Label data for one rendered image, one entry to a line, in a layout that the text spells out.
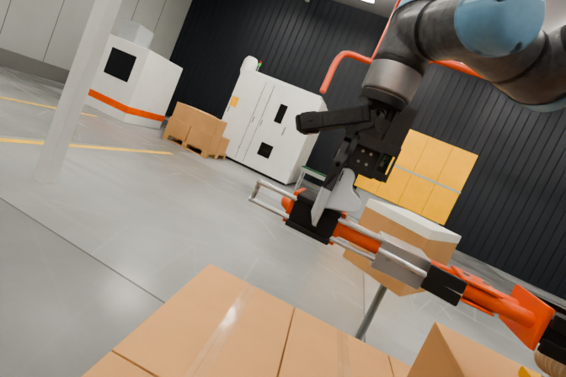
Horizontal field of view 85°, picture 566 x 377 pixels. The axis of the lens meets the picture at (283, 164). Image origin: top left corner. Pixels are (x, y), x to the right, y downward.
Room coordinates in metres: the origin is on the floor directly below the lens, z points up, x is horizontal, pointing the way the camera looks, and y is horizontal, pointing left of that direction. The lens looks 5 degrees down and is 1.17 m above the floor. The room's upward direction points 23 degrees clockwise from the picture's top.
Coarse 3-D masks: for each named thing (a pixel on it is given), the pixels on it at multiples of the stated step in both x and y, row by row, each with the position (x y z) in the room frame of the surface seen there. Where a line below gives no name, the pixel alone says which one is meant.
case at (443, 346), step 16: (432, 336) 0.59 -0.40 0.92; (448, 336) 0.57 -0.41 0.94; (464, 336) 0.60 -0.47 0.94; (432, 352) 0.56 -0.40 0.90; (448, 352) 0.51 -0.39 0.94; (464, 352) 0.53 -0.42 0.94; (480, 352) 0.56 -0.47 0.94; (416, 368) 0.59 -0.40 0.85; (432, 368) 0.54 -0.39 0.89; (448, 368) 0.49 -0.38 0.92; (464, 368) 0.47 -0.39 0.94; (480, 368) 0.49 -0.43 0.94; (496, 368) 0.52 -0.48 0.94; (512, 368) 0.55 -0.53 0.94
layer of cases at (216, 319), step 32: (192, 288) 1.04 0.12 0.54; (224, 288) 1.13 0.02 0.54; (256, 288) 1.23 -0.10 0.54; (160, 320) 0.83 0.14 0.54; (192, 320) 0.89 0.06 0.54; (224, 320) 0.95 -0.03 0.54; (256, 320) 1.02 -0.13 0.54; (288, 320) 1.10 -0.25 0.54; (320, 320) 1.20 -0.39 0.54; (128, 352) 0.69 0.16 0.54; (160, 352) 0.73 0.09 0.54; (192, 352) 0.77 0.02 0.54; (224, 352) 0.82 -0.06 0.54; (256, 352) 0.87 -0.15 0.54; (288, 352) 0.93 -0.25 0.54; (320, 352) 1.00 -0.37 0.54; (352, 352) 1.08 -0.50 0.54
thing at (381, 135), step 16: (368, 96) 0.45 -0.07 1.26; (384, 96) 0.44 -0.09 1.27; (384, 112) 0.48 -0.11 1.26; (400, 112) 0.45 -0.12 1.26; (416, 112) 0.44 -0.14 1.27; (352, 128) 0.46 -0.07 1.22; (368, 128) 0.46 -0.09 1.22; (384, 128) 0.46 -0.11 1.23; (400, 128) 0.45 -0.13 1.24; (352, 144) 0.44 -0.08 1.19; (368, 144) 0.44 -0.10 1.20; (384, 144) 0.43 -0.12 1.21; (400, 144) 0.45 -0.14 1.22; (352, 160) 0.45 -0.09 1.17; (368, 160) 0.45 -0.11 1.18; (384, 160) 0.45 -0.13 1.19; (368, 176) 0.44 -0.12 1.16; (384, 176) 0.43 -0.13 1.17
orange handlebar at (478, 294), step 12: (288, 204) 0.46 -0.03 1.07; (348, 228) 0.44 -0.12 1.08; (348, 240) 0.44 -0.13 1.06; (360, 240) 0.44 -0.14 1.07; (372, 240) 0.44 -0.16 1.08; (372, 252) 0.44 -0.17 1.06; (468, 276) 0.43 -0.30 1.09; (468, 288) 0.41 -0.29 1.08; (480, 288) 0.40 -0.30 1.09; (492, 288) 0.42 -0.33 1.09; (468, 300) 0.41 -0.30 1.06; (480, 300) 0.40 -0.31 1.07; (492, 300) 0.40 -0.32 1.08; (504, 300) 0.40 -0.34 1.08; (516, 300) 0.43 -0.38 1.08; (492, 312) 0.40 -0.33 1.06; (504, 312) 0.40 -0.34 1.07; (516, 312) 0.39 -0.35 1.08; (528, 312) 0.40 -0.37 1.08; (528, 324) 0.39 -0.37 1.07
